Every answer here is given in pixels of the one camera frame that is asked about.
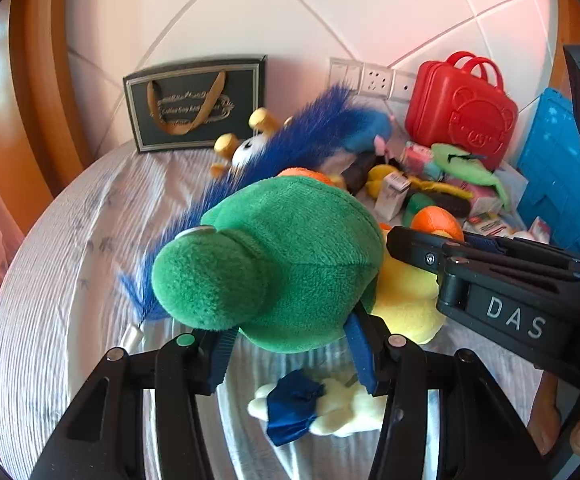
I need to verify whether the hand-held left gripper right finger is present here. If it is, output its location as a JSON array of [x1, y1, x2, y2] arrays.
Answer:
[[342, 310, 551, 480]]

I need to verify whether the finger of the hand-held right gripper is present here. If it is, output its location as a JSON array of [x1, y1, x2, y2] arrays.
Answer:
[[386, 226, 580, 283], [462, 234, 571, 261]]

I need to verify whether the yellow green duck plush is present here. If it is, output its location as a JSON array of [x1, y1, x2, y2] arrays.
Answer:
[[151, 167, 466, 356]]

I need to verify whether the blue plastic crate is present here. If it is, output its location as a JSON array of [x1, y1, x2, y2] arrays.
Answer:
[[516, 87, 580, 261]]

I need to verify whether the pig plush with blue shirt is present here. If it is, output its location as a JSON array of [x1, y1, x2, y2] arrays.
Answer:
[[337, 110, 398, 158]]

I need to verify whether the red toy suitcase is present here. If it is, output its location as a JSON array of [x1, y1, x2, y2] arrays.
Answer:
[[404, 51, 519, 171]]

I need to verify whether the white red box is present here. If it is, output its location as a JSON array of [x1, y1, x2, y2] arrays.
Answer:
[[374, 170, 411, 221]]

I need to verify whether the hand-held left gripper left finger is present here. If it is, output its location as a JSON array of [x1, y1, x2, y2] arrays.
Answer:
[[30, 330, 235, 480]]

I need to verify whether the green ball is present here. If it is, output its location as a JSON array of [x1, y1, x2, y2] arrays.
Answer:
[[402, 192, 438, 226]]

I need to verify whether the brown yellow giraffe plush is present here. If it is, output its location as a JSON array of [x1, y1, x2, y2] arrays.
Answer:
[[210, 107, 278, 178]]

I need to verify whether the person's right hand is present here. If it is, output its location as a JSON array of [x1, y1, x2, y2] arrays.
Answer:
[[526, 374, 580, 458]]

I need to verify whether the small pink box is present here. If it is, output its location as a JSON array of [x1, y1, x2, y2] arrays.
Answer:
[[401, 141, 445, 181]]

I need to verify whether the dark gift bag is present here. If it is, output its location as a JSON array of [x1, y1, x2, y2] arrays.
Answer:
[[122, 55, 268, 153]]

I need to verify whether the white wall power socket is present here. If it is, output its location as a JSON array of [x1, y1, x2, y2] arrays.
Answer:
[[360, 62, 397, 98]]

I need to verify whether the green plush eye mask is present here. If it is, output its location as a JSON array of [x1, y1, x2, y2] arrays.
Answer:
[[430, 142, 513, 211]]

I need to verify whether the blue feather duster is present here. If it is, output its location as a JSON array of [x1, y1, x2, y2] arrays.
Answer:
[[118, 82, 371, 356]]

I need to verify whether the white green red packet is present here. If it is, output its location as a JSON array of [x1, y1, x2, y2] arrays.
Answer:
[[529, 216, 553, 246]]

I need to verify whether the green white box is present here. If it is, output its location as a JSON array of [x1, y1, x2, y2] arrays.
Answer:
[[465, 212, 516, 238]]

